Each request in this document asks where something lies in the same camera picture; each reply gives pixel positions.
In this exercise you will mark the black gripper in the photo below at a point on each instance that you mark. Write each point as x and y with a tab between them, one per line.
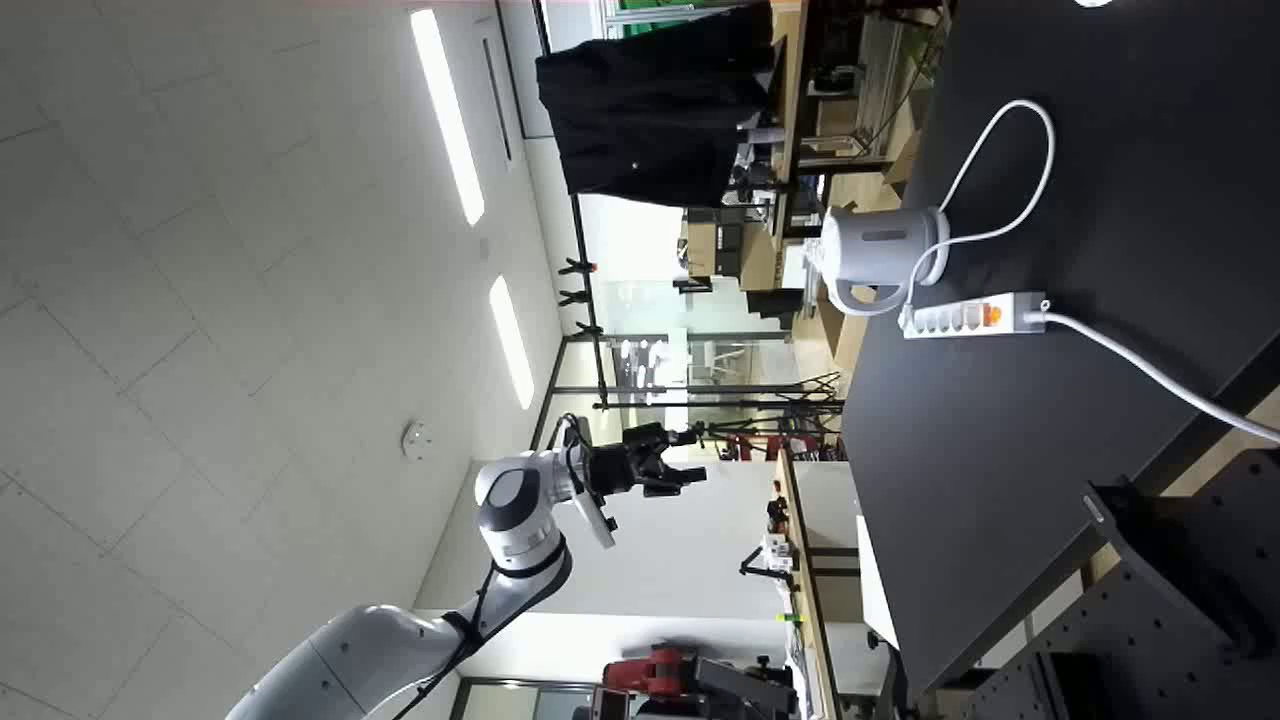
637	462

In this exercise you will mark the white extension power strip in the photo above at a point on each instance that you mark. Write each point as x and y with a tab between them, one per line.
1007	313

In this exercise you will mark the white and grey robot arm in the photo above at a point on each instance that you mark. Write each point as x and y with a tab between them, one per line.
360	657

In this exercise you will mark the black coat rack stand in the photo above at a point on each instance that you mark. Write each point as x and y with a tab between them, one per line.
688	326

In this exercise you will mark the red and black machine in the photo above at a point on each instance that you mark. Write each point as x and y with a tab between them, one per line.
686	685

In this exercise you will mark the white electric kettle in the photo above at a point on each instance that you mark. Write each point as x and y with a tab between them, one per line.
871	260

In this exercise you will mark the black hanging jacket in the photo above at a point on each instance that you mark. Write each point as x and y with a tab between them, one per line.
655	116

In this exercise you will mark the wooden shelf unit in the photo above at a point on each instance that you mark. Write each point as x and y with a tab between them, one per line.
829	116

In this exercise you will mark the black perforated metal mount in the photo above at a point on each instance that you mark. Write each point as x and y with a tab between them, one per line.
1181	631

